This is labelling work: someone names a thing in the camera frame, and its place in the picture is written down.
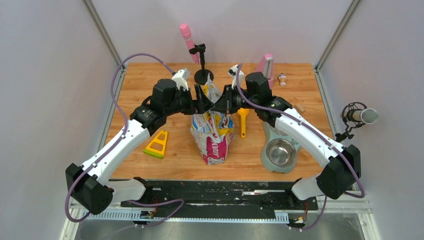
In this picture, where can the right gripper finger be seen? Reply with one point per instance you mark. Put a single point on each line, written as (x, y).
(226, 97)
(221, 109)

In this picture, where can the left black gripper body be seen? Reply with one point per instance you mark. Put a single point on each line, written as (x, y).
(185, 102)

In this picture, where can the wooden block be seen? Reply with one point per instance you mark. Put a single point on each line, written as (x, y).
(300, 108)

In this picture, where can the yellow triangular scraper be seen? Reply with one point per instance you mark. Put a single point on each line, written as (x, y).
(157, 147)

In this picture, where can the pet food bag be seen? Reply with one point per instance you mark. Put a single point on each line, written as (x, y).
(212, 132)

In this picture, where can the silver condenser microphone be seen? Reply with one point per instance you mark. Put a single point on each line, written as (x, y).
(358, 113)

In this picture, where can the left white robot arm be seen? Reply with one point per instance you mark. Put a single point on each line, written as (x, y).
(89, 183)

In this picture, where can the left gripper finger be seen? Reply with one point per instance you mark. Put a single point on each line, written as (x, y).
(201, 106)
(199, 93)

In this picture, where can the pink microphone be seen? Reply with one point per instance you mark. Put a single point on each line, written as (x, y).
(186, 33)

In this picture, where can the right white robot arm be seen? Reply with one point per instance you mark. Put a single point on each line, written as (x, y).
(341, 164)

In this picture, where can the black microphone stand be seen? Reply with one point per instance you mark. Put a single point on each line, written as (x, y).
(202, 75)

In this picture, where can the yellow plastic scoop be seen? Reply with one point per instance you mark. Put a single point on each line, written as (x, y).
(242, 113)

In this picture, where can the pink metronome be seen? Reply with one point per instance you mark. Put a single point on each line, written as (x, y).
(266, 67)

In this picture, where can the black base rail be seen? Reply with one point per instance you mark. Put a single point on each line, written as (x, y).
(206, 199)

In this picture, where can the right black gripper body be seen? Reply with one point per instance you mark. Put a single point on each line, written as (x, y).
(238, 102)

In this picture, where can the grey double pet bowl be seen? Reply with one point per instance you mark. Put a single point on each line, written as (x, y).
(280, 151)

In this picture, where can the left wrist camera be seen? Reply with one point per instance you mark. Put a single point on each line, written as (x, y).
(181, 78)

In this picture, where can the small figurine bottle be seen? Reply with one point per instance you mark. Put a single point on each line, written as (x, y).
(282, 78)

